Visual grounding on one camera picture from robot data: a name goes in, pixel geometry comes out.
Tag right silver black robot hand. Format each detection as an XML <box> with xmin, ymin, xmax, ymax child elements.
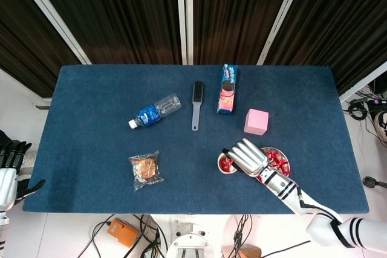
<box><xmin>221</xmin><ymin>137</ymin><xmax>271</xmax><ymax>177</ymax></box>

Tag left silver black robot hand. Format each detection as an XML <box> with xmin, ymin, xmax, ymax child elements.
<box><xmin>0</xmin><ymin>140</ymin><xmax>46</xmax><ymax>210</ymax></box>

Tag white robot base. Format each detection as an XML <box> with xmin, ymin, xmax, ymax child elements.
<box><xmin>165</xmin><ymin>219</ymin><xmax>219</xmax><ymax>258</ymax></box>

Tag silver metal plate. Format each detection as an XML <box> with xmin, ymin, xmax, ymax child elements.
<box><xmin>260</xmin><ymin>147</ymin><xmax>291</xmax><ymax>177</ymax></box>

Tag white paper cup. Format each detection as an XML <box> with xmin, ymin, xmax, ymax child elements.
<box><xmin>216</xmin><ymin>152</ymin><xmax>239</xmax><ymax>176</ymax></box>

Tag pink foam cube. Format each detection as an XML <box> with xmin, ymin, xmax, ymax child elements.
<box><xmin>244</xmin><ymin>108</ymin><xmax>270</xmax><ymax>137</ymax></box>

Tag blue pink cookie box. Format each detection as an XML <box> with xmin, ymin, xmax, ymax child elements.
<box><xmin>216</xmin><ymin>63</ymin><xmax>239</xmax><ymax>116</ymax></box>

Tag grey brush black bristles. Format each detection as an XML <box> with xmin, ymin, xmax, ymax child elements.
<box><xmin>190</xmin><ymin>81</ymin><xmax>205</xmax><ymax>132</ymax></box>

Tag blue table cloth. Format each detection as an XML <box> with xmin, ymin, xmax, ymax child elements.
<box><xmin>22</xmin><ymin>64</ymin><xmax>370</xmax><ymax>215</ymax></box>

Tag brown wooden object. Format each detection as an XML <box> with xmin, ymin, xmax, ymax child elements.
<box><xmin>238</xmin><ymin>245</ymin><xmax>262</xmax><ymax>258</ymax></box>

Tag bread in clear wrapper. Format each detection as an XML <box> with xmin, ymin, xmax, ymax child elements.
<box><xmin>128</xmin><ymin>150</ymin><xmax>166</xmax><ymax>192</ymax></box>

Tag clear bottle blue label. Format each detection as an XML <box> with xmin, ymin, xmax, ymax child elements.
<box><xmin>128</xmin><ymin>93</ymin><xmax>183</xmax><ymax>130</ymax></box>

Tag orange device box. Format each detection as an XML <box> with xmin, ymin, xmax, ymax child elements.
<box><xmin>107</xmin><ymin>218</ymin><xmax>139</xmax><ymax>248</ymax></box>

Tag white black sneaker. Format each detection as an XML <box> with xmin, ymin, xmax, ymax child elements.
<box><xmin>374</xmin><ymin>111</ymin><xmax>387</xmax><ymax>146</ymax></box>

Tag dark pleated curtain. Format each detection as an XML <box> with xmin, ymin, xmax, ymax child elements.
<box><xmin>27</xmin><ymin>0</ymin><xmax>183</xmax><ymax>65</ymax></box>
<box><xmin>192</xmin><ymin>0</ymin><xmax>300</xmax><ymax>65</ymax></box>
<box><xmin>263</xmin><ymin>0</ymin><xmax>387</xmax><ymax>96</ymax></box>
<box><xmin>0</xmin><ymin>0</ymin><xmax>82</xmax><ymax>98</ymax></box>

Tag black floor cable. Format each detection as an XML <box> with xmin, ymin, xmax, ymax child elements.
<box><xmin>232</xmin><ymin>214</ymin><xmax>253</xmax><ymax>258</ymax></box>
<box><xmin>77</xmin><ymin>214</ymin><xmax>117</xmax><ymax>258</ymax></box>

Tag black coiled cable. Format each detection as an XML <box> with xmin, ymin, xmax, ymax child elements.
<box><xmin>347</xmin><ymin>99</ymin><xmax>369</xmax><ymax>120</ymax></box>

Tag black handle device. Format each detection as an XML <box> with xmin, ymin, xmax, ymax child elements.
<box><xmin>362</xmin><ymin>176</ymin><xmax>387</xmax><ymax>189</ymax></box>

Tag white frame post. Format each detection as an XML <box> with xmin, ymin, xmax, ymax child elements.
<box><xmin>184</xmin><ymin>0</ymin><xmax>195</xmax><ymax>65</ymax></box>
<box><xmin>256</xmin><ymin>0</ymin><xmax>310</xmax><ymax>65</ymax></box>
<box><xmin>338</xmin><ymin>60</ymin><xmax>387</xmax><ymax>103</ymax></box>
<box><xmin>175</xmin><ymin>0</ymin><xmax>187</xmax><ymax>65</ymax></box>
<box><xmin>9</xmin><ymin>0</ymin><xmax>93</xmax><ymax>65</ymax></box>

